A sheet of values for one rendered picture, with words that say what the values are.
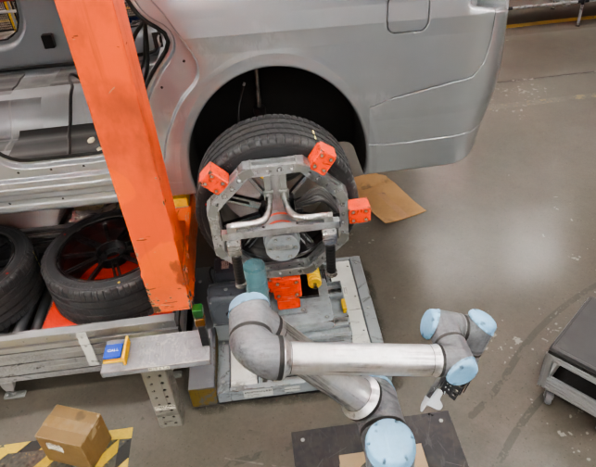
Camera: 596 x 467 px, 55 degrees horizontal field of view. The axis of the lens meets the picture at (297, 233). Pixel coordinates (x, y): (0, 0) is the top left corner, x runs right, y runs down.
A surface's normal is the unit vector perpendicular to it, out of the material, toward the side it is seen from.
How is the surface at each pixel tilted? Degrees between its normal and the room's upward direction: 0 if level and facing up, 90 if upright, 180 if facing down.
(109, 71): 90
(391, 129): 90
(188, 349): 0
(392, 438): 4
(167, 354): 0
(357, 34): 90
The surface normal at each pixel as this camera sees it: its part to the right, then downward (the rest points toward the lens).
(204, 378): -0.07, -0.79
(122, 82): 0.10, 0.61
